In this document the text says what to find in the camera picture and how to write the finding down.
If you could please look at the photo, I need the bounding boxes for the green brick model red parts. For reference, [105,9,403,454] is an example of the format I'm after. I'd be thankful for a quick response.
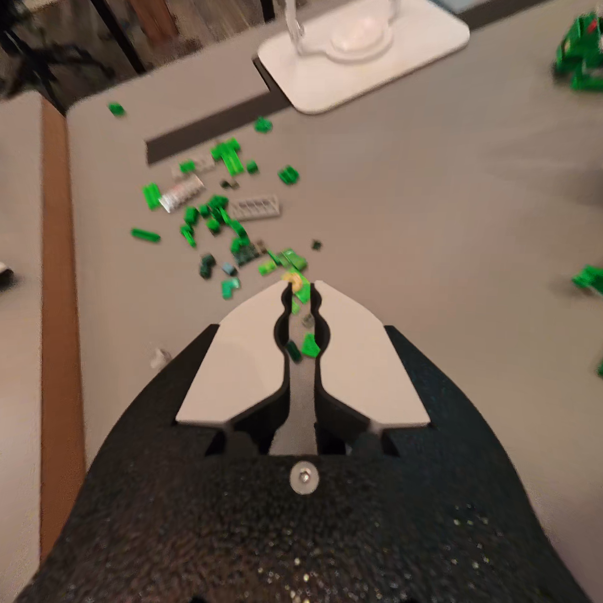
[552,12,603,92]

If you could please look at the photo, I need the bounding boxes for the black metal frame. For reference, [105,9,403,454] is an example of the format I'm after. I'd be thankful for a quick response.
[0,0,147,114]

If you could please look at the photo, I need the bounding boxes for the pile of green toy bricks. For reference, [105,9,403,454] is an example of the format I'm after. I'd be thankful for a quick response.
[107,101,326,364]

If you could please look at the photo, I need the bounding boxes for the clear glass mug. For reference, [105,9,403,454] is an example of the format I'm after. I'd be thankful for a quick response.
[284,0,401,64]

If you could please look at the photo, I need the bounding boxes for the grey desk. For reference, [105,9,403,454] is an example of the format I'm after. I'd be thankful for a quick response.
[66,0,603,557]

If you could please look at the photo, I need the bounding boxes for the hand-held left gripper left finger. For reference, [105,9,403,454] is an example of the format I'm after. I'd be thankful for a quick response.
[176,281,292,455]

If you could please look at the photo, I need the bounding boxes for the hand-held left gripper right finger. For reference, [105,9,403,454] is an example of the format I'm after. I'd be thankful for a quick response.
[311,280,431,455]

